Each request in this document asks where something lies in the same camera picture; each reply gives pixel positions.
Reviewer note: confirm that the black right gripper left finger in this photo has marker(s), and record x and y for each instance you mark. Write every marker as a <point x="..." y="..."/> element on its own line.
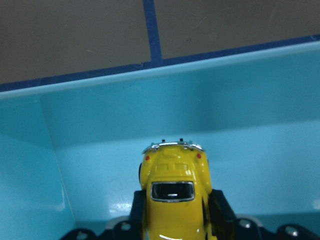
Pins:
<point x="137" y="216"/>

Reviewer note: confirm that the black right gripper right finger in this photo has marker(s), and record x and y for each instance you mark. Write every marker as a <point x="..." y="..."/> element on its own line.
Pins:
<point x="222" y="217"/>

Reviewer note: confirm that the yellow beetle toy car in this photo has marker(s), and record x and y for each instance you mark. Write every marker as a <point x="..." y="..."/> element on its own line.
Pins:
<point x="177" y="182"/>

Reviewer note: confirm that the teal plastic storage bin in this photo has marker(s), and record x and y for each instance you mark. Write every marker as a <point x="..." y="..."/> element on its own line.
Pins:
<point x="70" y="152"/>

